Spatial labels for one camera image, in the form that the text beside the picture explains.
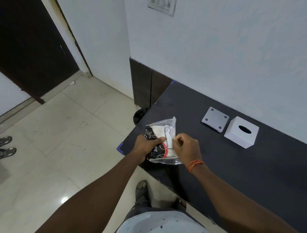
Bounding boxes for person's right hand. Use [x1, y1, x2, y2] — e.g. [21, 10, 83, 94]
[172, 133, 203, 169]

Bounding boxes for person's left hand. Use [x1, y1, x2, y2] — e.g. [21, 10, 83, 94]
[131, 134, 166, 166]

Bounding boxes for clear plastic packet with cloth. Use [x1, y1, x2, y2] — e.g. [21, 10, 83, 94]
[143, 117, 183, 165]

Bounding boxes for person's left forearm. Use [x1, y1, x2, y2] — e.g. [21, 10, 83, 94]
[35, 154, 144, 233]

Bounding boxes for person's right forearm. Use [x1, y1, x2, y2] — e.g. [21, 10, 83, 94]
[191, 162, 299, 233]

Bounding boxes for orange wrist thread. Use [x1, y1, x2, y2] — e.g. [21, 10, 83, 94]
[187, 159, 205, 174]

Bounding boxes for black bin bag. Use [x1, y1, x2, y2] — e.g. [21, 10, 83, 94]
[133, 108, 150, 126]

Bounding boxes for person's left shoe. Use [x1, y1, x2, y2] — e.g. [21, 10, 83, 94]
[135, 180, 148, 201]

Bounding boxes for white tissue box cover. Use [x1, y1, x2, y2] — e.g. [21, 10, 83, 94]
[224, 116, 260, 149]

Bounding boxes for person's grey trousers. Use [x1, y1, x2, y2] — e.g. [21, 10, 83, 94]
[115, 197, 212, 233]

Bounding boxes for dark brown door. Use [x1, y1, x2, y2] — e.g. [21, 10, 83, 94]
[0, 0, 80, 104]

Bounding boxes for white square base plate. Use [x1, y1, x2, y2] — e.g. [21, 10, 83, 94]
[201, 107, 230, 133]

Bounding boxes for dark wooden wall panel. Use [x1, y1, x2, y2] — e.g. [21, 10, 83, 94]
[129, 57, 173, 109]

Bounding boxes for white wall switch plate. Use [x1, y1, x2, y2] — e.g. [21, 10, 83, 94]
[146, 0, 177, 17]

